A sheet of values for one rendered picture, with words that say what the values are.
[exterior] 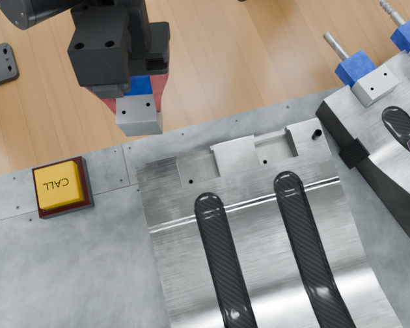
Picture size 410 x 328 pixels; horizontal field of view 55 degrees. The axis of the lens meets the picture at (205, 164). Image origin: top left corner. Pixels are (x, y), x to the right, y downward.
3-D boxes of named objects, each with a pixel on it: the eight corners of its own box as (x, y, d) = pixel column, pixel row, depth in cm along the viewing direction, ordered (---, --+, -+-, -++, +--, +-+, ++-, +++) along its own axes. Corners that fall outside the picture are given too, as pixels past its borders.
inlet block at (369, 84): (308, 51, 64) (317, 31, 58) (334, 36, 64) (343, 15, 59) (359, 114, 60) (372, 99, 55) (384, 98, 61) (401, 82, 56)
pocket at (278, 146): (248, 143, 57) (250, 135, 54) (284, 133, 57) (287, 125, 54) (258, 172, 56) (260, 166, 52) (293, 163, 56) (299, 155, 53)
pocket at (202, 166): (177, 162, 57) (174, 155, 53) (212, 152, 57) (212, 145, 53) (184, 192, 56) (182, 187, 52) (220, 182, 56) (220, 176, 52)
